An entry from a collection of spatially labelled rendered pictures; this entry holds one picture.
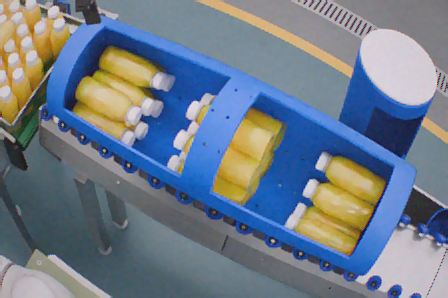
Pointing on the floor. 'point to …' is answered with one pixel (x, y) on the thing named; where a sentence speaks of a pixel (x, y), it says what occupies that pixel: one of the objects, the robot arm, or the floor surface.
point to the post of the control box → (16, 218)
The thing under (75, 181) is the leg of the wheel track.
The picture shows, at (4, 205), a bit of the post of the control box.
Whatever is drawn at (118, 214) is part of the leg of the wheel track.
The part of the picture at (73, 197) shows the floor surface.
